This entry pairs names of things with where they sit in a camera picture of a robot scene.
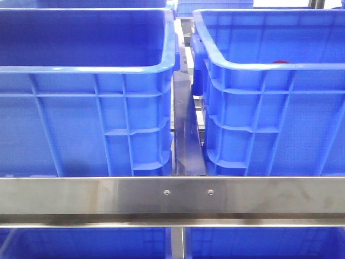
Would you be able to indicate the steel shelf front rail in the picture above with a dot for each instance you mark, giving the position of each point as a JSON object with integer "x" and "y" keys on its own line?
{"x": 172, "y": 201}

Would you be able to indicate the large blue crate left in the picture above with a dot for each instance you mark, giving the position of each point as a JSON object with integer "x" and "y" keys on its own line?
{"x": 86, "y": 92}

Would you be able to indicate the steel centre divider rail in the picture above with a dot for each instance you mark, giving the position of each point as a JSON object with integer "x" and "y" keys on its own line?
{"x": 189, "y": 159}

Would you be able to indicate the blue crate lower right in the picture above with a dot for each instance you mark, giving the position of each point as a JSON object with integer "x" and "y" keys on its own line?
{"x": 265, "y": 242}

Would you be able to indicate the blue crate rear left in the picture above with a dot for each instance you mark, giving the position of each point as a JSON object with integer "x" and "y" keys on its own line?
{"x": 106, "y": 4}

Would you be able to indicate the large blue crate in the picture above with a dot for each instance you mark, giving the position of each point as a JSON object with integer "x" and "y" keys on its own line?
{"x": 86, "y": 92}
{"x": 265, "y": 119}

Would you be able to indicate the blue crate lower left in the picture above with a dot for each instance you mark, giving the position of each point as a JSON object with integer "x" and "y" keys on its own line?
{"x": 88, "y": 243}

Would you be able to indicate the large blue crate right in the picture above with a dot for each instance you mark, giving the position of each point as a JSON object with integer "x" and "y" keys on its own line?
{"x": 265, "y": 119}

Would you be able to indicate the steel vertical post below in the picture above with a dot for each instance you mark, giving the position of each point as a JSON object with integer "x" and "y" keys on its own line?
{"x": 178, "y": 246}

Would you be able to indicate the blue crate rear right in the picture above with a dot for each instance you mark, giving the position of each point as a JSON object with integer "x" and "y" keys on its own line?
{"x": 185, "y": 8}

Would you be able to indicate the red button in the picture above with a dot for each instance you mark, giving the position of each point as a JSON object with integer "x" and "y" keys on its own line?
{"x": 281, "y": 62}

